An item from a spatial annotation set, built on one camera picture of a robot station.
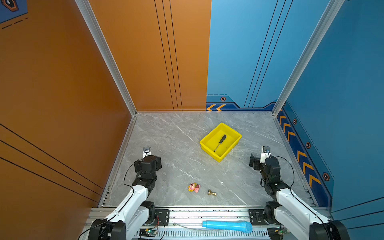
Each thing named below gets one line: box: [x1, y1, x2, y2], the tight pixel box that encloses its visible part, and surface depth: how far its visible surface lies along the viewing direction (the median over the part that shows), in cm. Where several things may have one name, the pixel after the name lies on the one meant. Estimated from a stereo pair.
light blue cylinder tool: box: [202, 220, 253, 233], surface depth 71 cm
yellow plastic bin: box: [199, 123, 243, 163], surface depth 102 cm
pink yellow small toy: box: [187, 182, 201, 193], surface depth 82 cm
